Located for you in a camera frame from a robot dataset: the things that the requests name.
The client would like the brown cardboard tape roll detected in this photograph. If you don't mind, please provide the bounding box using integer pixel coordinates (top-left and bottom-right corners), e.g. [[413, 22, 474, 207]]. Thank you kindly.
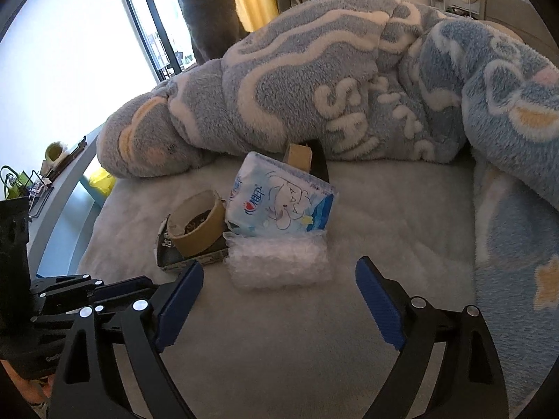
[[168, 190, 227, 257]]

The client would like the black wire rack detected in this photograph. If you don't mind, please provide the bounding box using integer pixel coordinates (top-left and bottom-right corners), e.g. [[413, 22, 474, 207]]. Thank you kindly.
[[26, 170, 55, 221]]

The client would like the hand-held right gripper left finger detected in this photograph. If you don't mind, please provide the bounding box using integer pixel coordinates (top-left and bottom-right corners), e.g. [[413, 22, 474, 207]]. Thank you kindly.
[[47, 262, 205, 419]]

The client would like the green paper bag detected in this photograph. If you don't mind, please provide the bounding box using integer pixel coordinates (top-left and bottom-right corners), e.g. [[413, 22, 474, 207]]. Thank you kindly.
[[0, 166, 29, 199]]

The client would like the white quilted bed pad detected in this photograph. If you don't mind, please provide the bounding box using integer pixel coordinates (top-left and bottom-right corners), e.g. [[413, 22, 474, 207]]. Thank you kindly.
[[78, 155, 538, 419]]

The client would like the blue fleece blanket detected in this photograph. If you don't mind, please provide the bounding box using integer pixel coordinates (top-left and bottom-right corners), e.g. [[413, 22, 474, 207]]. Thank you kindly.
[[97, 0, 559, 402]]

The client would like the person's left forearm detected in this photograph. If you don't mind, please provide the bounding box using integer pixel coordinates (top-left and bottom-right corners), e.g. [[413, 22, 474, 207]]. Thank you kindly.
[[9, 371, 49, 409]]

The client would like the yellow plastic bag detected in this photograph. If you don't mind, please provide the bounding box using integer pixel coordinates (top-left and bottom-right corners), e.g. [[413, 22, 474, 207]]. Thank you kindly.
[[89, 168, 116, 197]]

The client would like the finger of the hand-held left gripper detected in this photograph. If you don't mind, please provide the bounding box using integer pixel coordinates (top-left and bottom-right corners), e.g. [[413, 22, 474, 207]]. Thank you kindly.
[[30, 274, 159, 315]]

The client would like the small cardboard box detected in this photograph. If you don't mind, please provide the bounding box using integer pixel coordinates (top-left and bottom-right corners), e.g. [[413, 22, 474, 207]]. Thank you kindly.
[[283, 143, 313, 171]]

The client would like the grey table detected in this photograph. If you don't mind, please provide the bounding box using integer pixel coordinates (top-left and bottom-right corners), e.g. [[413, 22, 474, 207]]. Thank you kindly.
[[26, 132, 106, 263]]

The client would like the grey cat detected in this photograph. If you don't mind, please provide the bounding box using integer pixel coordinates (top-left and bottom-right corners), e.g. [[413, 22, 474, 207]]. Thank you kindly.
[[169, 0, 251, 64]]

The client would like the blue white tissue packet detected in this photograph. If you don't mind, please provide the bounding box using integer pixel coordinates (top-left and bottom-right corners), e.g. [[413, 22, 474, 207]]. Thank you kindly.
[[225, 152, 339, 237]]

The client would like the clear bubble wrap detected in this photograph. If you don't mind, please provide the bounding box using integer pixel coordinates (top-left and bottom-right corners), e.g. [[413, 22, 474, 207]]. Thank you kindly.
[[224, 229, 331, 289]]

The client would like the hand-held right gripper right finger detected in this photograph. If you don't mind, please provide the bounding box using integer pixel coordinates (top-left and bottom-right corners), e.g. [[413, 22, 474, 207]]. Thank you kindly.
[[356, 257, 509, 419]]

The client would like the black window frame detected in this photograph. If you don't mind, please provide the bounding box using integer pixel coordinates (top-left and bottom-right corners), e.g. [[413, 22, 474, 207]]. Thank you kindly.
[[116, 0, 193, 83]]

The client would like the black flat carton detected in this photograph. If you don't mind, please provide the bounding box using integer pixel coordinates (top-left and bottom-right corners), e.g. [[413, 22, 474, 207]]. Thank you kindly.
[[156, 216, 230, 273]]

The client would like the green fluffy slipper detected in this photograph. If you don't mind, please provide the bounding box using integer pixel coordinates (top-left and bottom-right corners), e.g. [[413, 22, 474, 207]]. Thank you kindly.
[[45, 141, 68, 169]]

